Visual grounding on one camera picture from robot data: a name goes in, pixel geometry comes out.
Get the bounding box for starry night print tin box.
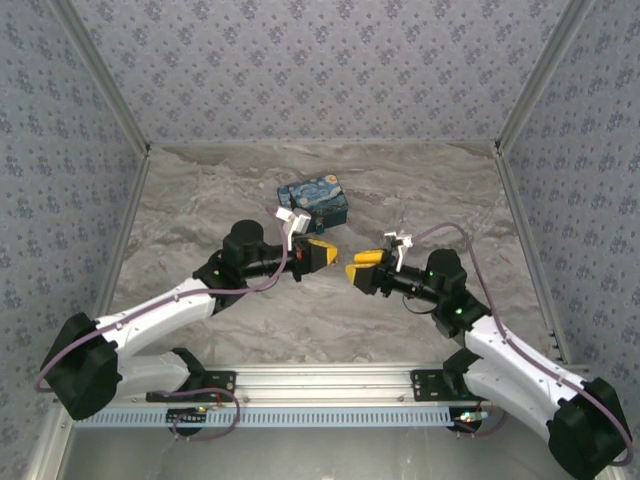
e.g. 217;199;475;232
277;173;351;235

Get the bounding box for small black controller board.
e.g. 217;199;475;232
167;407;210;427
452;408;489;431

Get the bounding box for grey metal sheet panel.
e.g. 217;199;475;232
27;404;626;480

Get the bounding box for aluminium table edge rail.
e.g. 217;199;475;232
92;147;152;321
494;147;574;364

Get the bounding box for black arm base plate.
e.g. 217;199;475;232
410;369;482;403
145;369;238;403

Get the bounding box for aluminium mounting rail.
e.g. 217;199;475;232
112;363;594;407

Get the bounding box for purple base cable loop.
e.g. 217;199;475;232
453;407;507;440
168;386;242;442

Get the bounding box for pale blue slotted cable duct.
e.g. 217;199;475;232
74;405;476;430

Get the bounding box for aluminium frame post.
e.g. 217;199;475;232
49;0;152;157
493;0;599;157

